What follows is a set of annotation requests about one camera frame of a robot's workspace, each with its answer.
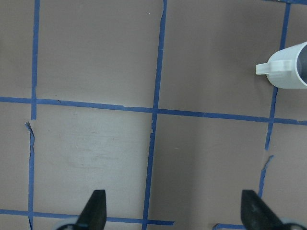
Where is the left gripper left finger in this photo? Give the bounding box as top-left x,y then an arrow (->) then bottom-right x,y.
74,190 -> 106,230

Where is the white mug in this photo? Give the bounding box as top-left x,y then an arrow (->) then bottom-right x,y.
255,42 -> 307,89

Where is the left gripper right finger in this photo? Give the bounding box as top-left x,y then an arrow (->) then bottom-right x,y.
240,190 -> 283,230

